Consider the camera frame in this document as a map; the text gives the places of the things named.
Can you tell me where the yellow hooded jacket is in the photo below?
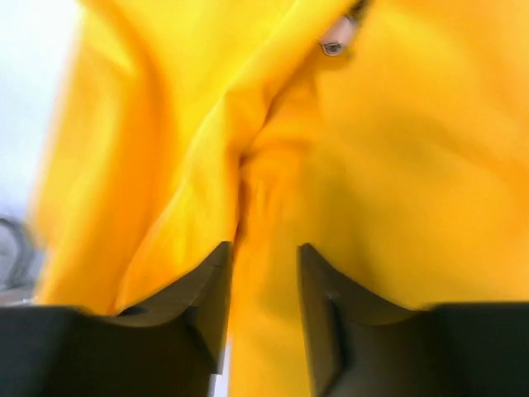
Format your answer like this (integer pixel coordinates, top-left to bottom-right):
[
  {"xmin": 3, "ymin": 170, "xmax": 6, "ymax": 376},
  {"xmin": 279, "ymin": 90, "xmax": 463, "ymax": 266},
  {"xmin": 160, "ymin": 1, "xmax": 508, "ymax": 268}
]
[{"xmin": 33, "ymin": 1, "xmax": 528, "ymax": 396}]

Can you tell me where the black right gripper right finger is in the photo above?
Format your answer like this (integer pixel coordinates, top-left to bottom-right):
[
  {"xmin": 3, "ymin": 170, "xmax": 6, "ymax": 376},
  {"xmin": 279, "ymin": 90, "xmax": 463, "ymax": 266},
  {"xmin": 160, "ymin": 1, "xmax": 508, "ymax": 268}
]
[{"xmin": 298, "ymin": 244, "xmax": 528, "ymax": 396}]

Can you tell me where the silver zipper slider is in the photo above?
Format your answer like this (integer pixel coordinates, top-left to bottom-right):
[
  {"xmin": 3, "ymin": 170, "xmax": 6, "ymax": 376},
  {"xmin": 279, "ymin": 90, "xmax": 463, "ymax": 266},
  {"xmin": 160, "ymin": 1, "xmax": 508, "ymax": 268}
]
[{"xmin": 319, "ymin": 41, "xmax": 350, "ymax": 57}]

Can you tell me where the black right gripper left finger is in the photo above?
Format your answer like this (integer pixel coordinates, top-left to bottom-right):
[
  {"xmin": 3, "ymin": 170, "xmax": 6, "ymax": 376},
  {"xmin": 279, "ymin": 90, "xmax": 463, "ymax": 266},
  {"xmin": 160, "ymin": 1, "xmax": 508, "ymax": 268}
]
[{"xmin": 1, "ymin": 242, "xmax": 231, "ymax": 396}]

